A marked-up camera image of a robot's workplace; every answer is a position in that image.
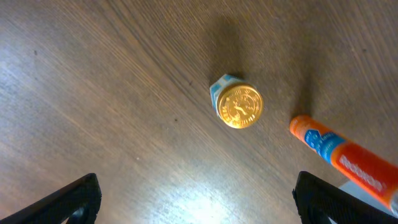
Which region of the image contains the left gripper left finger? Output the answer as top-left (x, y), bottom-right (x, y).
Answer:
top-left (1, 173), bottom-right (102, 224)

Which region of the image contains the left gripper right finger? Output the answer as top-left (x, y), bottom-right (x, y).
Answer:
top-left (292, 171), bottom-right (397, 224)

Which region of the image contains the orange tablet tube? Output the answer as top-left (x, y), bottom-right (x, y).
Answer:
top-left (289, 115), bottom-right (397, 215)

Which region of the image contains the small gold-lid balm jar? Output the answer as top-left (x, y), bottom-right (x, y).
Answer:
top-left (210, 74), bottom-right (264, 129)

